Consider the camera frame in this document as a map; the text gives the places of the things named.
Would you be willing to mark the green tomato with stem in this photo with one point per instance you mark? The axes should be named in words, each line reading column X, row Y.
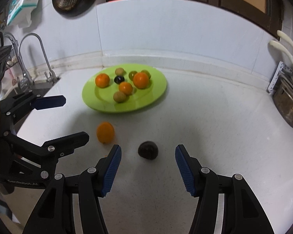
column 147, row 73

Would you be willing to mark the green plate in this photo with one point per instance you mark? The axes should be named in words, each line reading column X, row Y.
column 101, row 99

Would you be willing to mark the white knife handle lower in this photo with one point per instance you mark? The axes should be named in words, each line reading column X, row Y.
column 281, row 48

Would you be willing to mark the tan longan fruit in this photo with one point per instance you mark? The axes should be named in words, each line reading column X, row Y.
column 120, row 71
column 119, row 97

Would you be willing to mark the dark plum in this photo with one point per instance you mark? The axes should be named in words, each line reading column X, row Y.
column 148, row 150
column 119, row 79

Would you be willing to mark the white knife handle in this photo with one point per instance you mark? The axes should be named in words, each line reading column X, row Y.
column 281, row 48
column 285, row 37

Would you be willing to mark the white knife handle upper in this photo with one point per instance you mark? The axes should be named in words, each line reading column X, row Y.
column 285, row 37

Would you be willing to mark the large chrome kitchen faucet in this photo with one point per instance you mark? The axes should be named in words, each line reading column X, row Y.
column 26, row 82

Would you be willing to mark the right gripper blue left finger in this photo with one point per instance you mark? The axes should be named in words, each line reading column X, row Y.
column 53, row 212

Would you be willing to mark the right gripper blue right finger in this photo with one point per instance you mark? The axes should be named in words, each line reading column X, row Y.
column 243, row 212

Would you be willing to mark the teal paper towel pack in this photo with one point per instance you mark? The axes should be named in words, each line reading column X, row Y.
column 20, row 12

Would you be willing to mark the steel pot on rack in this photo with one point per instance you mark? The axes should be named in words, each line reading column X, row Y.
column 283, row 100

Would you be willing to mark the green tomato round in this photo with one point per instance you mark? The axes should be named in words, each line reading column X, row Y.
column 132, row 74

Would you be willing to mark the metal dish rack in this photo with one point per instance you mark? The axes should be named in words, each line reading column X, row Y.
column 282, row 71

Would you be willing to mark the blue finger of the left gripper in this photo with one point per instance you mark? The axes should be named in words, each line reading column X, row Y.
column 61, row 143
column 22, row 104

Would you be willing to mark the large orange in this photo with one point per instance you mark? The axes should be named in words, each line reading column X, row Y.
column 102, row 80
column 141, row 80

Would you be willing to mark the yellow orange small citrus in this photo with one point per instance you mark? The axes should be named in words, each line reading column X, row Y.
column 105, row 133

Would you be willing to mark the small orange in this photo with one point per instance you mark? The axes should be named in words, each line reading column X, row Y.
column 126, row 88

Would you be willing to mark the stainless steel sink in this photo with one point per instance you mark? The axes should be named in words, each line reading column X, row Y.
column 40, row 87

